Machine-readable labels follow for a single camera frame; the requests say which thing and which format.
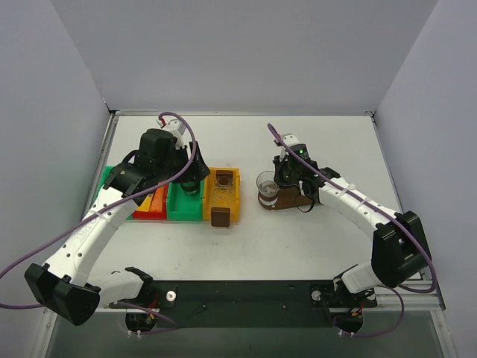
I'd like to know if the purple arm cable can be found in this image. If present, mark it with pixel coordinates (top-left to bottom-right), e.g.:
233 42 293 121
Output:
267 123 437 293
0 111 198 310

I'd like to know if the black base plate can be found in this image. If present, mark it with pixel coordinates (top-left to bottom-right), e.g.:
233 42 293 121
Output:
115 280 377 328

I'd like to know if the aluminium frame rail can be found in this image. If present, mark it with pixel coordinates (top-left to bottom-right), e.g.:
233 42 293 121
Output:
93 280 446 313

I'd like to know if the yellow bin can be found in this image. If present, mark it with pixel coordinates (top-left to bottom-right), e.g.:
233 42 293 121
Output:
203 167 241 222

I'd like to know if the green bin with cups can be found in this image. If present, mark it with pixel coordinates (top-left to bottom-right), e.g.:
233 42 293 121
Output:
166 180 204 221

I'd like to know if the red bin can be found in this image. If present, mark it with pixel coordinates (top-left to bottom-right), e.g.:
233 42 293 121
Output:
132 191 167 220

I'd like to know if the green bin with toothbrushes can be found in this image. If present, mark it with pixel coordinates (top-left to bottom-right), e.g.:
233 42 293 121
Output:
90 163 140 226

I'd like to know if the clear glass cup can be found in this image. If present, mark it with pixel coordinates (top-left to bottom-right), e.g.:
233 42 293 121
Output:
256 171 279 209
180 180 200 196

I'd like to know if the dark wooden oval tray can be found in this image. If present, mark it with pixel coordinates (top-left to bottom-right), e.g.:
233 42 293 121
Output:
257 187 316 213

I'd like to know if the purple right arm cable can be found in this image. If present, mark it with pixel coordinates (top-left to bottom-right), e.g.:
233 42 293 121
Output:
267 123 437 293

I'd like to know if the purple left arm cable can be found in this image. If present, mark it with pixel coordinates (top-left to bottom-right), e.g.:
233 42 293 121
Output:
0 111 198 310

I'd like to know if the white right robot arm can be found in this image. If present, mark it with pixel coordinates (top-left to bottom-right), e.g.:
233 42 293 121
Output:
273 142 432 295

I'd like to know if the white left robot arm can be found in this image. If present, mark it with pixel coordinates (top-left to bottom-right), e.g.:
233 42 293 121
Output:
25 129 209 326

